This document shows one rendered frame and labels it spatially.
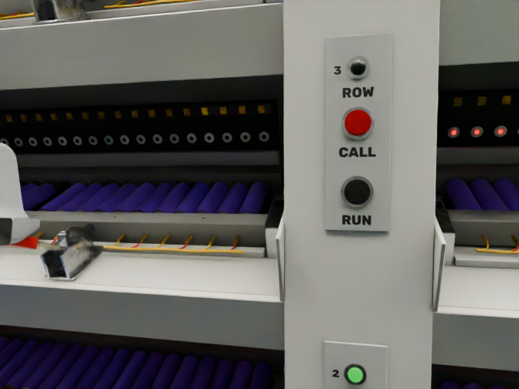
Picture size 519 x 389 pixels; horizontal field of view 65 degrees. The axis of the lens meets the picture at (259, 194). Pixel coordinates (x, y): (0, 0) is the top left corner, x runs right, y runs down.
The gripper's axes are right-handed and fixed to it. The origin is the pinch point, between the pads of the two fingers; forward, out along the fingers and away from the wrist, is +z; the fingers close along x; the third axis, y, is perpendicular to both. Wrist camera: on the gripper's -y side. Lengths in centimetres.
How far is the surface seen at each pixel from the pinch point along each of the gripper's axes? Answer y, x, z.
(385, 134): 6.8, -24.3, 2.4
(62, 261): -2.1, -0.9, 4.1
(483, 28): 13.2, -30.0, 2.6
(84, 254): -1.7, -1.0, 6.6
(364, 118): 7.7, -23.1, 1.9
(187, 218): 1.4, -8.8, 9.1
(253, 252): -1.2, -14.8, 8.4
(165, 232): 0.2, -7.0, 8.9
